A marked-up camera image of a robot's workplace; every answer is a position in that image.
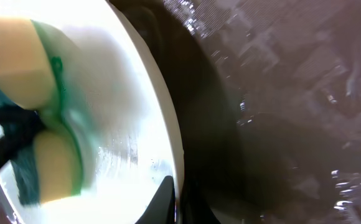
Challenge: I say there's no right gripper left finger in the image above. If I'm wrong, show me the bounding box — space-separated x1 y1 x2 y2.
136 175 176 224

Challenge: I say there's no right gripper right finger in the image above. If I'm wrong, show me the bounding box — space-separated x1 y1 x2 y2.
180 183 220 224

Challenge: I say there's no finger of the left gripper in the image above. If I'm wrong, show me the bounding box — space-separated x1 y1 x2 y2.
0 106 42 126
0 127 41 187

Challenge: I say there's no green yellow sponge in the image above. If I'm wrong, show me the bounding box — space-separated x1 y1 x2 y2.
0 17 83 207

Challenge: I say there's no white plate top right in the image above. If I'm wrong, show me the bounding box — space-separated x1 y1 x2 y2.
0 1 184 223

